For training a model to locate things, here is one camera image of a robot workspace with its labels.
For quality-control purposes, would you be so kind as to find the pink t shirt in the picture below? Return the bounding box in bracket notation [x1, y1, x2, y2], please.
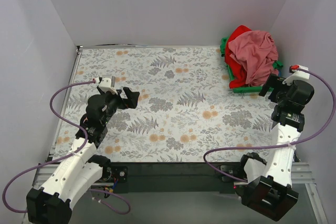
[228, 30, 278, 87]

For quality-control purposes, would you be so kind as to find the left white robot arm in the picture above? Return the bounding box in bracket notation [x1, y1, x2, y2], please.
[26, 87, 140, 223]

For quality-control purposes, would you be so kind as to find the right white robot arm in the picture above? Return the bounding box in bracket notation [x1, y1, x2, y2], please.
[237, 72, 314, 221]

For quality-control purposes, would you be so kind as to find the red t shirt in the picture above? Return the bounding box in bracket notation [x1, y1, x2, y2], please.
[225, 25, 251, 88]

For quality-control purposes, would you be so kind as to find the floral table mat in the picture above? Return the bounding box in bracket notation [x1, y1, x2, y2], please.
[52, 47, 275, 162]

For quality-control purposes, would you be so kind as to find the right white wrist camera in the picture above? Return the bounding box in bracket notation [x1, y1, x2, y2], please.
[286, 65, 310, 82]

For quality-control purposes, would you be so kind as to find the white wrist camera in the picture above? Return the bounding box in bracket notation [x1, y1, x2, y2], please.
[94, 75, 117, 94]
[286, 65, 310, 82]

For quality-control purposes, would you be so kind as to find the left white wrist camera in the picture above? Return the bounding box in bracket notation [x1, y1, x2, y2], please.
[94, 75, 117, 94]

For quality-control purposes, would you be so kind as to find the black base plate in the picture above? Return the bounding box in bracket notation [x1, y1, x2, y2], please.
[99, 162, 235, 194]

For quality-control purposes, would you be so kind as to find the aluminium frame rail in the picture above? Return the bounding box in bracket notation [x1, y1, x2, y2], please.
[34, 161, 316, 186]

